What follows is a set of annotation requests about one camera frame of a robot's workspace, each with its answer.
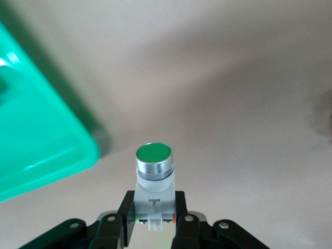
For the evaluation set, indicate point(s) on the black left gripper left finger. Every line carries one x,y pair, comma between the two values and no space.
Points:
114,228

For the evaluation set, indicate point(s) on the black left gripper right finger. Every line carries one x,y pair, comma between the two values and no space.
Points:
189,228

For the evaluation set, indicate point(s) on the green button orange-topped white body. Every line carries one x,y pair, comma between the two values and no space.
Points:
154,181

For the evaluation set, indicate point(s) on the green plastic tray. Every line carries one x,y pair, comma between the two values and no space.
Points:
36,135

